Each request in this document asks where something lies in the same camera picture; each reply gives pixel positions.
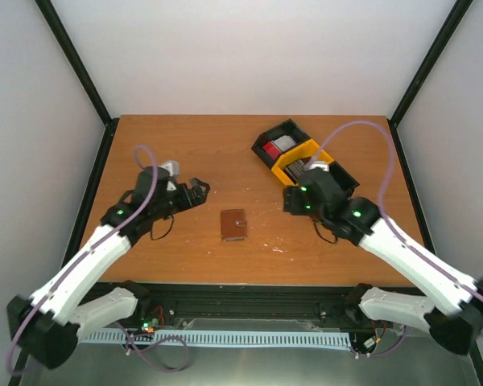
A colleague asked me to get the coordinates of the left black frame post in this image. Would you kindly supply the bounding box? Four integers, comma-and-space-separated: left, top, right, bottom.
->
35, 0, 113, 127

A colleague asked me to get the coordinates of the light blue cable duct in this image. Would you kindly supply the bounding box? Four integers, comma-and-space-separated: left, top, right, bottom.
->
80, 327, 352, 349

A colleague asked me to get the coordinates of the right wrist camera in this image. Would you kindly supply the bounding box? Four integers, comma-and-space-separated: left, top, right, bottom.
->
307, 159, 330, 172

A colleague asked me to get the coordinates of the white card stack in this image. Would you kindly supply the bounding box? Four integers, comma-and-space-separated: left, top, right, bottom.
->
273, 135, 297, 153

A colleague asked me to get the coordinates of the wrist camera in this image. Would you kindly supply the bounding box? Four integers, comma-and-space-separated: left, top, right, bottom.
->
158, 160, 180, 191
307, 159, 330, 172

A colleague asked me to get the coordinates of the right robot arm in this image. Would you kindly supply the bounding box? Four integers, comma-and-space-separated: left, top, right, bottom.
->
283, 168, 483, 355

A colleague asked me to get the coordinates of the right base connector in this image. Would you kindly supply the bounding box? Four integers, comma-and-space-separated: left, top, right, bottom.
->
362, 336, 381, 353

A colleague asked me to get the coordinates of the dark grey card stack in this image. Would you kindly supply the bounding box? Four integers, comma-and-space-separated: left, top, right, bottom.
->
283, 158, 309, 184

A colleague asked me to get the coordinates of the black bin right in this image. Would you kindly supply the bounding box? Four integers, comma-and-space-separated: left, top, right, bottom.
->
328, 161, 360, 198

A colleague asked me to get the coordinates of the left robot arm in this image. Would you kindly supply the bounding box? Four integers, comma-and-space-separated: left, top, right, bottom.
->
6, 162, 210, 369

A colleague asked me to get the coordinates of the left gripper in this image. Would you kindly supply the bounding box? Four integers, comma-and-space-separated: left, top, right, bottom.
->
152, 178, 209, 220

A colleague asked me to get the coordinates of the black bin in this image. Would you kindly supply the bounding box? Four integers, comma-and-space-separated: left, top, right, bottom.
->
251, 119, 311, 169
328, 161, 360, 198

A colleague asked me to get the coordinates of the brown leather card holder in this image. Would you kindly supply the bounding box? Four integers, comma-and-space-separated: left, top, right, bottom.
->
220, 209, 247, 241

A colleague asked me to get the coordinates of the yellow bin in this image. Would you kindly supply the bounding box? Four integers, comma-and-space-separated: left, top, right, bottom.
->
270, 139, 334, 186

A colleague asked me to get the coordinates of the black bin left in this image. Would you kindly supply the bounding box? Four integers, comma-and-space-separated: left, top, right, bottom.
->
251, 119, 311, 169

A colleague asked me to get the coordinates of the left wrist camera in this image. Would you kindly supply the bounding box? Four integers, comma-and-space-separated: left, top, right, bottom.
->
158, 160, 180, 191

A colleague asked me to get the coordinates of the right black frame post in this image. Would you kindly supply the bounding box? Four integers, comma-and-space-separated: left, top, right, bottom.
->
389, 0, 473, 129

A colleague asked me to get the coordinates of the black frame post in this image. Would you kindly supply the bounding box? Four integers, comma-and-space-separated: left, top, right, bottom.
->
389, 0, 473, 129
35, 0, 113, 127

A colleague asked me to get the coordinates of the red card stack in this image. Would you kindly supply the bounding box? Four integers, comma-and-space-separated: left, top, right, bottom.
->
262, 142, 282, 159

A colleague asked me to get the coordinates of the small circuit board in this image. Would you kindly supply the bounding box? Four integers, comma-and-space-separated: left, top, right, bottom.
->
140, 306, 165, 334

